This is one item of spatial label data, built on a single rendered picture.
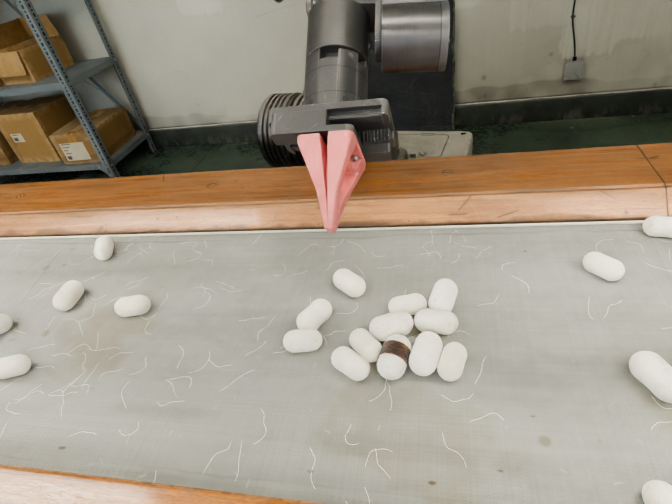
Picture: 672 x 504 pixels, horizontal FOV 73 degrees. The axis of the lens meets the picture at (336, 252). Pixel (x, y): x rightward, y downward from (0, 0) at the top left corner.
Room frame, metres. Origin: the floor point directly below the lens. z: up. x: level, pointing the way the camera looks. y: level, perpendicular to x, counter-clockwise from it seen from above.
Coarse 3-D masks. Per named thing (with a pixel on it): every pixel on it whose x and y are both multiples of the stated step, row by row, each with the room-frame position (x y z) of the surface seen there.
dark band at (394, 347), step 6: (384, 342) 0.23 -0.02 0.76; (390, 342) 0.23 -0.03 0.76; (396, 342) 0.23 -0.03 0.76; (384, 348) 0.22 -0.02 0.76; (390, 348) 0.22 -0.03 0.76; (396, 348) 0.22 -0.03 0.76; (402, 348) 0.22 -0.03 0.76; (408, 348) 0.22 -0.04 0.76; (396, 354) 0.22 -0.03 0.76; (402, 354) 0.22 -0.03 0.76; (408, 354) 0.22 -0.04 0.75; (408, 360) 0.22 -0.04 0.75
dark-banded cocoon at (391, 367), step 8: (392, 336) 0.23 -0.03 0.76; (400, 336) 0.23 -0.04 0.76; (408, 344) 0.23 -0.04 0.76; (384, 360) 0.21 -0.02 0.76; (392, 360) 0.21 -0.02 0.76; (400, 360) 0.21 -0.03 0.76; (384, 368) 0.21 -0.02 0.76; (392, 368) 0.21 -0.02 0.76; (400, 368) 0.21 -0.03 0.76; (384, 376) 0.21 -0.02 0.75; (392, 376) 0.20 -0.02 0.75; (400, 376) 0.21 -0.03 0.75
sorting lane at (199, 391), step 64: (0, 256) 0.52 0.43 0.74; (64, 256) 0.48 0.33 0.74; (128, 256) 0.45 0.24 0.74; (192, 256) 0.43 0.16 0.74; (256, 256) 0.40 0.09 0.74; (320, 256) 0.38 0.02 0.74; (384, 256) 0.36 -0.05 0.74; (448, 256) 0.34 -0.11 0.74; (512, 256) 0.32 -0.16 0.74; (576, 256) 0.30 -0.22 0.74; (640, 256) 0.29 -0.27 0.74; (64, 320) 0.36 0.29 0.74; (128, 320) 0.34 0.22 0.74; (192, 320) 0.32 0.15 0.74; (256, 320) 0.30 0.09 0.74; (512, 320) 0.24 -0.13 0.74; (576, 320) 0.23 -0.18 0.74; (640, 320) 0.22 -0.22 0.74; (0, 384) 0.29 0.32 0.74; (64, 384) 0.27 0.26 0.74; (128, 384) 0.26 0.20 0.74; (192, 384) 0.24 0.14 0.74; (256, 384) 0.23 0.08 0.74; (320, 384) 0.22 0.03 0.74; (384, 384) 0.21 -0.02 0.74; (448, 384) 0.20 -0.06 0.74; (512, 384) 0.19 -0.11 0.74; (576, 384) 0.18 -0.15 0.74; (640, 384) 0.17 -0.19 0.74; (0, 448) 0.22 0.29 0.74; (64, 448) 0.21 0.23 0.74; (128, 448) 0.20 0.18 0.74; (192, 448) 0.19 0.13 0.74; (256, 448) 0.18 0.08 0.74; (320, 448) 0.17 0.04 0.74; (384, 448) 0.16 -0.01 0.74; (448, 448) 0.15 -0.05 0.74; (512, 448) 0.14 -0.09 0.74; (576, 448) 0.13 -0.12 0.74; (640, 448) 0.13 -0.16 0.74
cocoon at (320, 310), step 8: (312, 304) 0.29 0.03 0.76; (320, 304) 0.29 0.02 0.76; (328, 304) 0.29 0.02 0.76; (304, 312) 0.28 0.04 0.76; (312, 312) 0.28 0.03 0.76; (320, 312) 0.28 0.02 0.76; (328, 312) 0.28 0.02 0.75; (296, 320) 0.28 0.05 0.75; (304, 320) 0.27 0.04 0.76; (312, 320) 0.27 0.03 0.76; (320, 320) 0.27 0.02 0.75; (304, 328) 0.27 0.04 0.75; (312, 328) 0.27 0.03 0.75
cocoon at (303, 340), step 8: (288, 336) 0.26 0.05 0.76; (296, 336) 0.26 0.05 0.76; (304, 336) 0.25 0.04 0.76; (312, 336) 0.25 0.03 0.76; (320, 336) 0.26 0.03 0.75; (288, 344) 0.25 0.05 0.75; (296, 344) 0.25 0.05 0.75; (304, 344) 0.25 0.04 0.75; (312, 344) 0.25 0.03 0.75; (320, 344) 0.25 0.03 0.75; (296, 352) 0.25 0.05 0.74
